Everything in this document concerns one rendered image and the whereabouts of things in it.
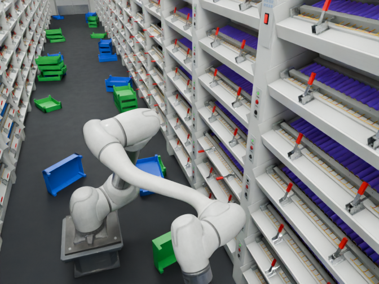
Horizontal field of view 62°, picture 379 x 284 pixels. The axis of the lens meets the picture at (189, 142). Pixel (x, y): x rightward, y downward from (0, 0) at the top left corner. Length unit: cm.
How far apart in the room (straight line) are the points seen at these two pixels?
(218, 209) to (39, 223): 158
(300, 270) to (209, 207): 43
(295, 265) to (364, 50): 80
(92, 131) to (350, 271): 98
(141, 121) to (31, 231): 132
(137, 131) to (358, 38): 82
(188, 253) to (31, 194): 188
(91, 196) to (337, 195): 119
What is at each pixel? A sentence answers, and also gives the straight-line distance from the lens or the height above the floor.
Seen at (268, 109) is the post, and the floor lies 106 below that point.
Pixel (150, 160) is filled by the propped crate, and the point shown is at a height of 12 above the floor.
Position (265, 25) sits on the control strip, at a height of 135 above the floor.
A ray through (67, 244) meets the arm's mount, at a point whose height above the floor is 21.
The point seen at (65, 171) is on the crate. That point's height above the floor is 10.
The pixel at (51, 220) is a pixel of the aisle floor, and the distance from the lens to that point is 239.
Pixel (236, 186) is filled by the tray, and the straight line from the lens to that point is 159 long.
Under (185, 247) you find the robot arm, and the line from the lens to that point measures 96.
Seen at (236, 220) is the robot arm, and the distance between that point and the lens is 106.
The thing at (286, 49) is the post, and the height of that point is 128.
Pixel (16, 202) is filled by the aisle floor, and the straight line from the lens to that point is 265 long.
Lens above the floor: 155
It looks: 31 degrees down
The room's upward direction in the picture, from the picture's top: straight up
